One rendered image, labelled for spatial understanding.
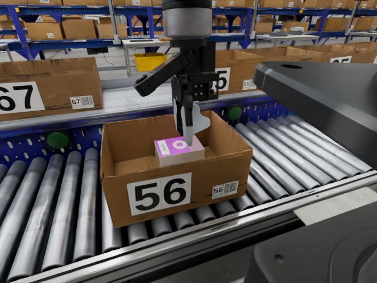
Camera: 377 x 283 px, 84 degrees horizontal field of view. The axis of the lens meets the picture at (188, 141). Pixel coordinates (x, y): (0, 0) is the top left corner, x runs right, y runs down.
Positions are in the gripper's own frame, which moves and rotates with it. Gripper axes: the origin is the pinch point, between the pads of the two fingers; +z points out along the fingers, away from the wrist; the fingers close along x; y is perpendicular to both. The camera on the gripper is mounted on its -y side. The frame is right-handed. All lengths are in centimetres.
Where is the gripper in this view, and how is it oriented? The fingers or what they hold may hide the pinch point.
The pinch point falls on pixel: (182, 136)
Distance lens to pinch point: 48.2
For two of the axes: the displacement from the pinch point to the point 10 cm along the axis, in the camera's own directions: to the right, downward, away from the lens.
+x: -3.3, -4.0, 8.6
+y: 9.4, -1.7, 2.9
